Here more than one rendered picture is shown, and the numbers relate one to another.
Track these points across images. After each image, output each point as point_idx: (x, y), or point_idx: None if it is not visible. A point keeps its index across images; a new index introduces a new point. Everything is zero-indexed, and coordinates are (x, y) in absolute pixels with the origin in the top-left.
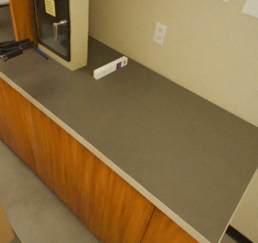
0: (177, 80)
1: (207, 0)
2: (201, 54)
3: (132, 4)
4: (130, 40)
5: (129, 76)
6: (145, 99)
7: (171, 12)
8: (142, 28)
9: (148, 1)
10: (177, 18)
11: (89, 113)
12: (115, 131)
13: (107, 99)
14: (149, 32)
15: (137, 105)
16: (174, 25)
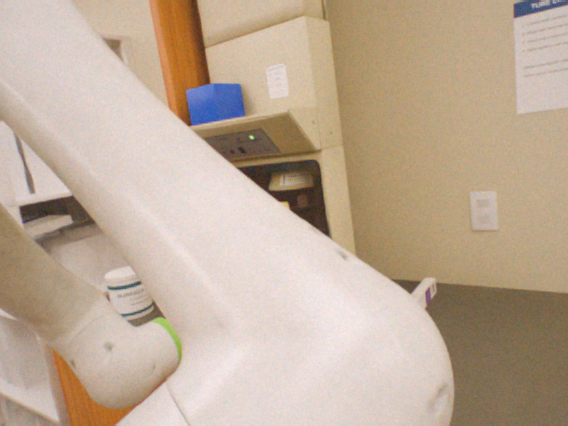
0: (565, 289)
1: None
2: None
3: (405, 184)
4: (417, 248)
5: (463, 308)
6: (547, 336)
7: (495, 164)
8: (439, 216)
9: (439, 166)
10: (513, 170)
11: (462, 400)
12: None
13: (467, 360)
14: (458, 218)
15: (546, 353)
16: (510, 184)
